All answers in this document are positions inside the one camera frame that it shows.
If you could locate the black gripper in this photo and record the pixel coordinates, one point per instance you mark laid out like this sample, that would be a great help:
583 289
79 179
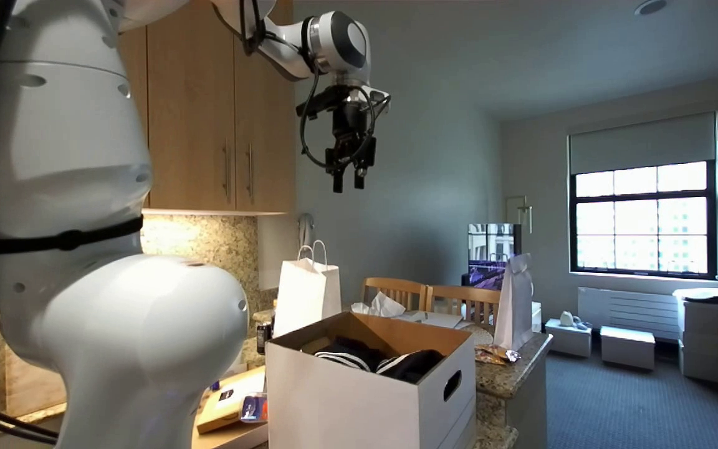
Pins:
350 137

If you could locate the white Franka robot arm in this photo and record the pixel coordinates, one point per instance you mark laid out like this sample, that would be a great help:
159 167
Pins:
68 126

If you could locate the white cardboard box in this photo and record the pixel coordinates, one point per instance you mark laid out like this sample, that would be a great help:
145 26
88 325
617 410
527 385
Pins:
359 406

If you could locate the wooden chair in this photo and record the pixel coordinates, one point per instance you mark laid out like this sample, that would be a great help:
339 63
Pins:
467 299
397 289

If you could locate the crumpled white tissue paper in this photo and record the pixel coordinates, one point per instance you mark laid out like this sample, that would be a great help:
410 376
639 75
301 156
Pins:
385 303

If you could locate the black clothing with white stripes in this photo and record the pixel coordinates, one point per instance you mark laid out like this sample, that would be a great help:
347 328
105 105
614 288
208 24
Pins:
423 365

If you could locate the tall white paper bag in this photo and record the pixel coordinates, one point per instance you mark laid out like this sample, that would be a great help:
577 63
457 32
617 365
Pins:
513 308

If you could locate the orange snack wrapper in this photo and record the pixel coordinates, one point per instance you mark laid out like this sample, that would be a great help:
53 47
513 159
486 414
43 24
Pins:
498 353

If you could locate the cardboard mailer with white label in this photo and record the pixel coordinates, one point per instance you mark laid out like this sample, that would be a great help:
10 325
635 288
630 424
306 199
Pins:
235 386

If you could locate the white square ottoman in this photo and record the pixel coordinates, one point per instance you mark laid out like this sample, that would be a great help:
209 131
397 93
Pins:
569 339
627 348

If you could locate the grey roller blind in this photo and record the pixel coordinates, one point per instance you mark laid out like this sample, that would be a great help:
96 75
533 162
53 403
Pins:
646 140

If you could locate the black framed window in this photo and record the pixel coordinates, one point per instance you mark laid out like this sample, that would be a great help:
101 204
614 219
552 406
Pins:
646 219

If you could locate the round ceiling fixture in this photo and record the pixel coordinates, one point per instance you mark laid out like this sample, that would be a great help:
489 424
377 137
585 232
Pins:
651 6

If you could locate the white low cabinet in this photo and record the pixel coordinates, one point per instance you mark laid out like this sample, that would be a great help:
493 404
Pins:
704 338

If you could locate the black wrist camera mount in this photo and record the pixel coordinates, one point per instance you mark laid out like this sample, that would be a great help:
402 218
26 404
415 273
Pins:
359 93

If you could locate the wooden wall cabinet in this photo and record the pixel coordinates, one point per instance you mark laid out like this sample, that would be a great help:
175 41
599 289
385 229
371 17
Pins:
193 100

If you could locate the white wall radiator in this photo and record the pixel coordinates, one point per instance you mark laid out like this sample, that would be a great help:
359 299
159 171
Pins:
629 312

